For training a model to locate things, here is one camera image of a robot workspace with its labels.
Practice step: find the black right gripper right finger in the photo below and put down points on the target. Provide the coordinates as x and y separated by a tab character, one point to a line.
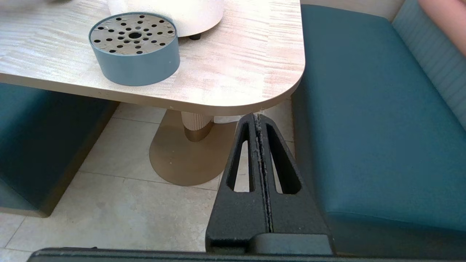
298	214

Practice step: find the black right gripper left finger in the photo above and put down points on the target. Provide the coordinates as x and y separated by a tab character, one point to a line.
236	218

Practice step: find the blue ribbed booth sofa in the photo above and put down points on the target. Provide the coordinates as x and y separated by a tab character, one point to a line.
371	120
32	153

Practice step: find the large blue steel drip tray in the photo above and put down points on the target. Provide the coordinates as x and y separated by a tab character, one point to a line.
136	62

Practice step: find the clear water dispenser white base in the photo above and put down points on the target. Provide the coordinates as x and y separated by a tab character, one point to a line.
174	16

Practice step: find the pink bolster cushion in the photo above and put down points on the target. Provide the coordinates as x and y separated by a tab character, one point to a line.
447	22

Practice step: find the bronze table pedestal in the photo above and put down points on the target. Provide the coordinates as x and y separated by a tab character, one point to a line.
182	160

